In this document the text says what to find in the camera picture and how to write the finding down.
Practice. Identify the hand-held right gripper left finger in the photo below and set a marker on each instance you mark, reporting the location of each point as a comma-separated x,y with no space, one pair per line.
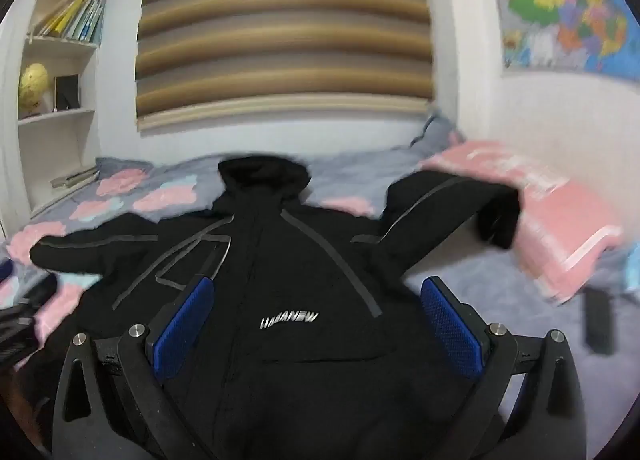
182,325

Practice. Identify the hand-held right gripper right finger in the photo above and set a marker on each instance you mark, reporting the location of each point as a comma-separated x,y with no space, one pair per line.
450,327

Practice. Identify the black hooded jacket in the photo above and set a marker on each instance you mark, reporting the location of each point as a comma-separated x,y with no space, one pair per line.
280,265

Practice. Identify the black remote control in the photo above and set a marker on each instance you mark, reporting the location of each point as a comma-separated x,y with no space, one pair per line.
599,320

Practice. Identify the flat stack of books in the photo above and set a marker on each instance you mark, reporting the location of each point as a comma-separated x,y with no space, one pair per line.
75,177

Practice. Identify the pink folded blanket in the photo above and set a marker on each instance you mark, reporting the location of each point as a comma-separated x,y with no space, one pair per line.
560,220

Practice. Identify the grey floral blanket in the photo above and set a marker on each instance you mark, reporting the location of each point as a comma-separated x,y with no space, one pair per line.
350,179

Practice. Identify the grey pillow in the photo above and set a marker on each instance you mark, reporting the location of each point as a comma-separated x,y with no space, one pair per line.
435,132

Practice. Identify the white bookshelf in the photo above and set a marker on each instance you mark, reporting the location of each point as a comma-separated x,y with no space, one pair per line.
55,99

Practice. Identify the yellow globe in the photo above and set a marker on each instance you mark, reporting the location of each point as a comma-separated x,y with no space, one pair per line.
34,87

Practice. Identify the row of leaning yellow books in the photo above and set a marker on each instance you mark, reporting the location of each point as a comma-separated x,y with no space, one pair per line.
75,17

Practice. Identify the brown striped window blind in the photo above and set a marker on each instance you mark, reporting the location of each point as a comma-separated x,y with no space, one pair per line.
285,34

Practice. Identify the black picture frame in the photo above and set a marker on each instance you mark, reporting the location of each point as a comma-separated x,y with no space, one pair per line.
67,92

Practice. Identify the colourful wall map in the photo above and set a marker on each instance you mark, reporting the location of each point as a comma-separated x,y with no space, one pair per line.
560,9

